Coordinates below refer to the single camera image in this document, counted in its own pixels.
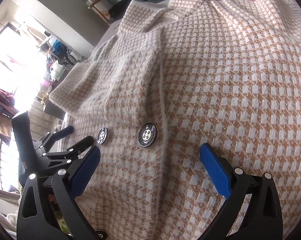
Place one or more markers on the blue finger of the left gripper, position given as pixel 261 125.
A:
pixel 62 133
pixel 82 145

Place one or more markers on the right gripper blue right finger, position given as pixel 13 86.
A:
pixel 218 169

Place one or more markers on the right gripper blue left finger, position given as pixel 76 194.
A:
pixel 84 172

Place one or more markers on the beige houndstooth knit coat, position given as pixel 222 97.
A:
pixel 226 73

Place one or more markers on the black clothing on chair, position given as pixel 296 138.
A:
pixel 117 11

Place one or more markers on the dark grey cabinet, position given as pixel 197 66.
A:
pixel 53 110

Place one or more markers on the bicycle with blue bag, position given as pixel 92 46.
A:
pixel 63 55

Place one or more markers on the wooden chair with dark seat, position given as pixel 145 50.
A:
pixel 101 7

